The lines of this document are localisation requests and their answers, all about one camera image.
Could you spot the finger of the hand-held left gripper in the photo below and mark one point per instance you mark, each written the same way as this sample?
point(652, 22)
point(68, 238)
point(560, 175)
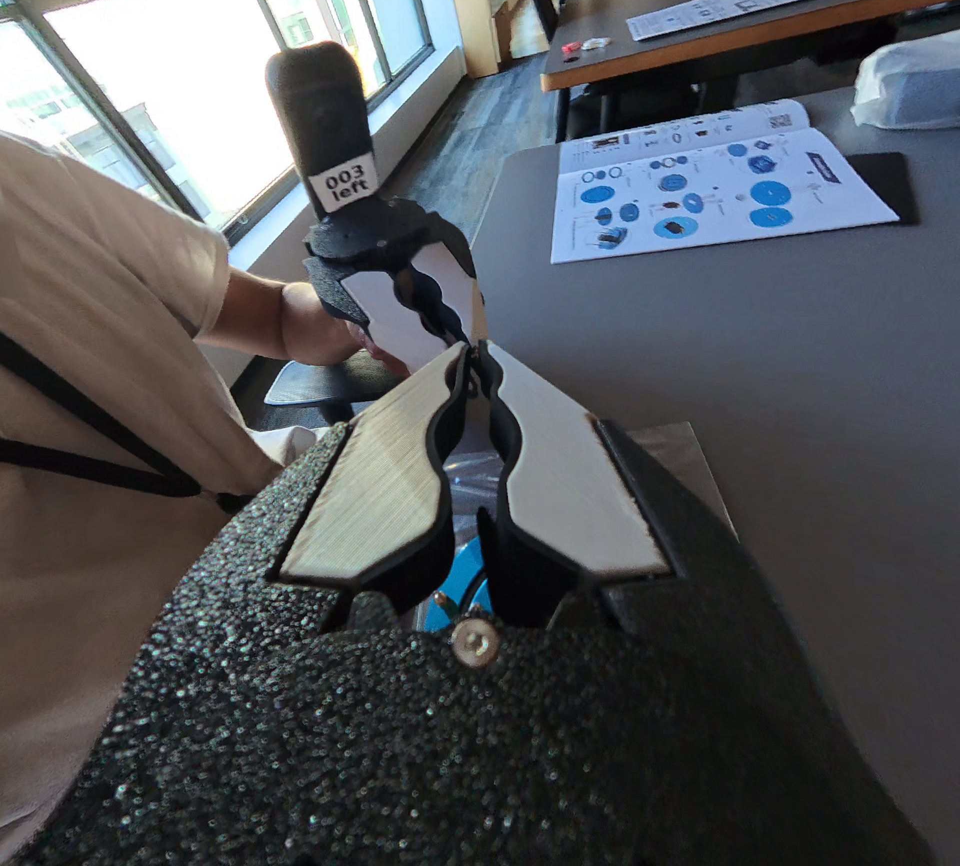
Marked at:
point(457, 281)
point(386, 314)

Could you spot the white instruction booklet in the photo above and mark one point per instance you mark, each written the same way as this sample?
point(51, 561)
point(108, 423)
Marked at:
point(712, 190)

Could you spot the clear plastic bag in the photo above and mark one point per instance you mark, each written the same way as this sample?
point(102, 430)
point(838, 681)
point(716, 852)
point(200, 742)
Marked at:
point(675, 453)

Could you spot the blue metal turntable disc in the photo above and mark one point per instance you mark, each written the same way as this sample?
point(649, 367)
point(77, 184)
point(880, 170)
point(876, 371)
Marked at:
point(461, 573)

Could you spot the black pad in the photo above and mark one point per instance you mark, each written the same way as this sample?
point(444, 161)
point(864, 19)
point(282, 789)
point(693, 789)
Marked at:
point(892, 183)

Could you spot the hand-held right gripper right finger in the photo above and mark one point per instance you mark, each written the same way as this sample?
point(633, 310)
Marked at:
point(570, 498)

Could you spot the white wrapped package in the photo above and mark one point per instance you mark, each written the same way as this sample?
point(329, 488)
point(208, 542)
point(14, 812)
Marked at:
point(915, 85)

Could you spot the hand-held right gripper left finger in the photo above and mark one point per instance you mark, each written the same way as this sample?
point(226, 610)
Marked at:
point(375, 491)

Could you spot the person's left forearm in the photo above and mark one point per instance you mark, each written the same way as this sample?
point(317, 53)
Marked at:
point(247, 311)

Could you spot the person's left hand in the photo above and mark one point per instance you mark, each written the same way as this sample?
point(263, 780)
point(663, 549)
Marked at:
point(315, 326)

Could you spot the small white item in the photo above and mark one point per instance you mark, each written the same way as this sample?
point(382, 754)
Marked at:
point(595, 43)

